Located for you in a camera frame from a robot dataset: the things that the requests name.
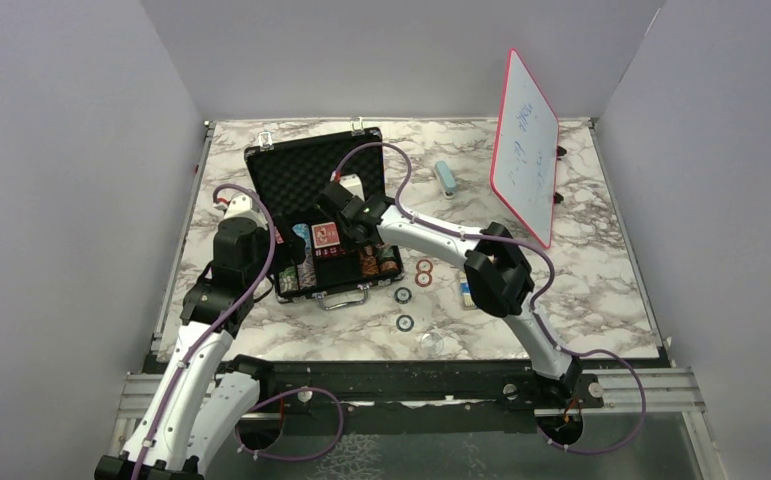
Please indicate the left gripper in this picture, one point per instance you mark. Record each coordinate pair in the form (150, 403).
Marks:
(290, 251)

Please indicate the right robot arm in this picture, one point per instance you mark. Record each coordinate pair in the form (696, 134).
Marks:
(498, 273)

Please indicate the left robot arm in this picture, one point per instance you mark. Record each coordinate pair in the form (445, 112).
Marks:
(193, 338)

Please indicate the blue brown chip row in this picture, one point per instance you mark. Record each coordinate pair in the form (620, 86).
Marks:
(306, 273)

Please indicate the green chip row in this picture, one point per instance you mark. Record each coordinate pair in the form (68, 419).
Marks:
(287, 280)

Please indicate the red playing card deck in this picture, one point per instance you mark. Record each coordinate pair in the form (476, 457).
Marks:
(325, 235)

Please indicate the red dice in case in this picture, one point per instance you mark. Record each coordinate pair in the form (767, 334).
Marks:
(329, 252)

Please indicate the orange chip row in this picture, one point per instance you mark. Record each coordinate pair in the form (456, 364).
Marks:
(368, 262)

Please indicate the purple red chip row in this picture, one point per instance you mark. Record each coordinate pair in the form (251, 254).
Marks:
(386, 260)

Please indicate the black poker case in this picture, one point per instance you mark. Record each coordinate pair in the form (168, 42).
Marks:
(290, 178)

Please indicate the red five chip upper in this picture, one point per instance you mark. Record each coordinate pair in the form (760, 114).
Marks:
(425, 266)

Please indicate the blue fifty chip upper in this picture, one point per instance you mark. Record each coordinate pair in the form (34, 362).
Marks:
(403, 295)

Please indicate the blue fifty chip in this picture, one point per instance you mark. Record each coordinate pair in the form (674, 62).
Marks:
(405, 323)
(403, 295)

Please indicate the light blue eraser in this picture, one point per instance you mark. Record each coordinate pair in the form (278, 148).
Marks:
(446, 179)

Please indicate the blue fifty chip lower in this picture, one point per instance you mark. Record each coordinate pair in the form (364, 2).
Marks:
(405, 323)

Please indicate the blue boxed card deck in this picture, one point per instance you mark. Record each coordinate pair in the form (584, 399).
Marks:
(466, 295)

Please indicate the pink framed whiteboard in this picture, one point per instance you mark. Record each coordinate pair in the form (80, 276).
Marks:
(524, 161)

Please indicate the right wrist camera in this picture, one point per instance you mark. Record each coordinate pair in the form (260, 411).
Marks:
(352, 183)

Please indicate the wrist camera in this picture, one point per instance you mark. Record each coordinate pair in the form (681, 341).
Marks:
(241, 206)
(352, 183)

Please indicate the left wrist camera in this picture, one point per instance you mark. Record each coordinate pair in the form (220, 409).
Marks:
(241, 206)

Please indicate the aluminium rail frame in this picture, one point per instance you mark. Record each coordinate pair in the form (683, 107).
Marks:
(254, 419)

